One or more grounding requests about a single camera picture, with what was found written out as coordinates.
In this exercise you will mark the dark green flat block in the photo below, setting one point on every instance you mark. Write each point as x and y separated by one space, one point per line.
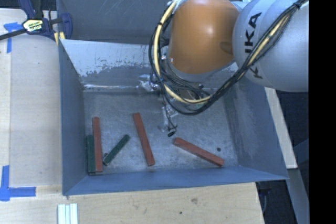
91 154
116 150

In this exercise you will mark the red-brown flat block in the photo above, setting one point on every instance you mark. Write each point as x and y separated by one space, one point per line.
198 151
97 144
144 139

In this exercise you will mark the grey metal bin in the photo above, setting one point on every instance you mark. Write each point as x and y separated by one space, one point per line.
189 128

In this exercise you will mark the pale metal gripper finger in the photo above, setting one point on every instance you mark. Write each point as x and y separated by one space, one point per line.
145 78
152 87

